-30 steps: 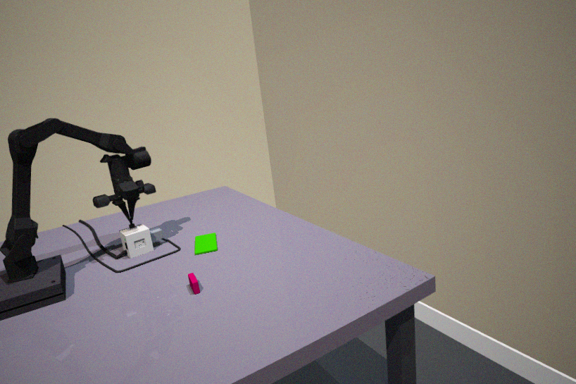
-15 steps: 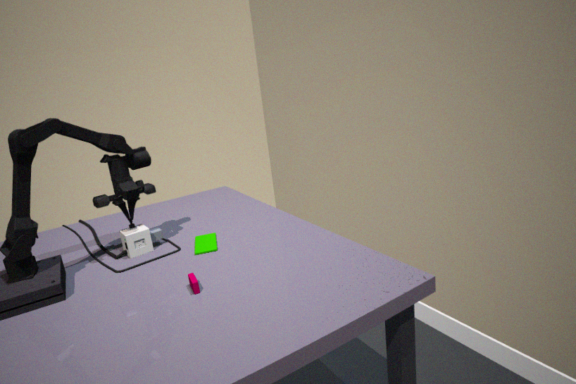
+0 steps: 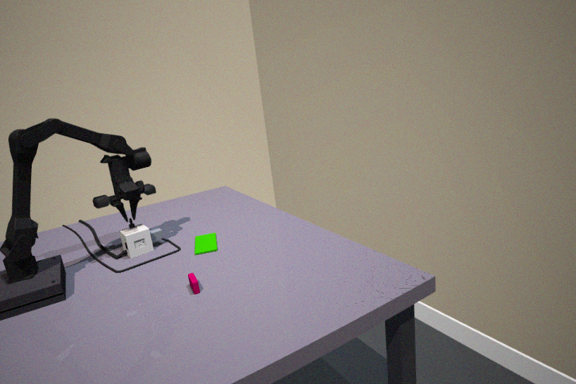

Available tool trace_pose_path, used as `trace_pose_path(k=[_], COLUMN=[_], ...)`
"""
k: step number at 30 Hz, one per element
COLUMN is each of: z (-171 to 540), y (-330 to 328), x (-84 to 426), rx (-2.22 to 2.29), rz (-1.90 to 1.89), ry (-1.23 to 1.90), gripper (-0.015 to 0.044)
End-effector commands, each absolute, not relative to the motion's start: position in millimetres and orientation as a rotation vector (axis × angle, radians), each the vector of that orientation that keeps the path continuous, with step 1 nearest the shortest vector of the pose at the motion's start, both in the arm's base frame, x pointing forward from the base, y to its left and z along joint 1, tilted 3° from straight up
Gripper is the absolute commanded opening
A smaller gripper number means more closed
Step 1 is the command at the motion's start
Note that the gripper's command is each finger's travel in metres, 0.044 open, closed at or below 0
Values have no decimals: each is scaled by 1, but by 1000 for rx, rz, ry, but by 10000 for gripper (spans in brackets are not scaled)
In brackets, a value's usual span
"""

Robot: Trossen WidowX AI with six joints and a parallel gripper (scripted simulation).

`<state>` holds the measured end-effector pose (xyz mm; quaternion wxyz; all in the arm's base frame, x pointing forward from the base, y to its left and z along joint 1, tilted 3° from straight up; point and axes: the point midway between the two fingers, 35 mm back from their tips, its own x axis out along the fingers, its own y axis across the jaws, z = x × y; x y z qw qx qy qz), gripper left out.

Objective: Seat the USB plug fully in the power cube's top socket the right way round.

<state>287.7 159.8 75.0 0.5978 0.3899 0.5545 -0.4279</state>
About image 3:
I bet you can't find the white power cube with black cable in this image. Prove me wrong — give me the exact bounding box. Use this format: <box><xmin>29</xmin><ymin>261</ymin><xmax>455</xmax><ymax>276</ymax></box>
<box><xmin>79</xmin><ymin>220</ymin><xmax>154</xmax><ymax>259</ymax></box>

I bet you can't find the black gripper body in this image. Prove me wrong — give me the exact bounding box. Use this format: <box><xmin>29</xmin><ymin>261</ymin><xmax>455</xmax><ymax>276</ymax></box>
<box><xmin>92</xmin><ymin>173</ymin><xmax>156</xmax><ymax>209</ymax></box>

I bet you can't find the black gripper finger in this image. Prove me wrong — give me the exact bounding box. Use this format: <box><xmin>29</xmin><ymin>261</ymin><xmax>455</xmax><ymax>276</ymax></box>
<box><xmin>111</xmin><ymin>202</ymin><xmax>128</xmax><ymax>222</ymax></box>
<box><xmin>129</xmin><ymin>197</ymin><xmax>142</xmax><ymax>220</ymax></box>

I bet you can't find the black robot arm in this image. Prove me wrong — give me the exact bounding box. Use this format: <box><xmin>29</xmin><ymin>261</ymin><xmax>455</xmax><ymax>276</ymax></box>
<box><xmin>0</xmin><ymin>118</ymin><xmax>151</xmax><ymax>283</ymax></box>

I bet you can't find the small pink block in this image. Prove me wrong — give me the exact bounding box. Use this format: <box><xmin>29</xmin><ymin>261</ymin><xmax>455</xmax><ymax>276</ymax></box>
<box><xmin>188</xmin><ymin>273</ymin><xmax>200</xmax><ymax>294</ymax></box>

